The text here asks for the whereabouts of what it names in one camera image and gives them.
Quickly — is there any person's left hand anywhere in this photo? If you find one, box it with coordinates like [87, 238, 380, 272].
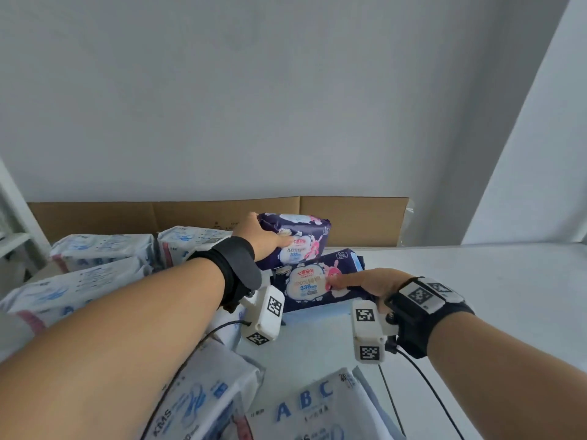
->
[231, 211, 303, 264]

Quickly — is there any white marker plate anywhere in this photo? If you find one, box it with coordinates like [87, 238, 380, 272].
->
[396, 277, 467, 315]

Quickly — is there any person's left forearm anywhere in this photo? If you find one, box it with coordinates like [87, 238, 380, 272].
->
[0, 258, 226, 440]

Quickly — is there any black wrist strap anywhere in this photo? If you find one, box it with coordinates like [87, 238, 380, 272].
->
[188, 235, 263, 315]
[384, 277, 476, 361]

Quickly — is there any white metal shelf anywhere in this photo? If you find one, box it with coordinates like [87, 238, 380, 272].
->
[0, 158, 51, 280]
[0, 233, 587, 440]

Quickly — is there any person's right forearm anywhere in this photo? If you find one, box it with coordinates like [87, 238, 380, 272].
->
[429, 311, 587, 440]

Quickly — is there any person's right hand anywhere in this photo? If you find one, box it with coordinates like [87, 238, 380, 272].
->
[325, 268, 413, 313]

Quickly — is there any white blue ABC packs group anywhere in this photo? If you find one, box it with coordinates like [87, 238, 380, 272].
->
[0, 225, 404, 440]

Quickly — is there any brown cardboard sheet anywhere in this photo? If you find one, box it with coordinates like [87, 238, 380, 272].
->
[26, 196, 410, 248]

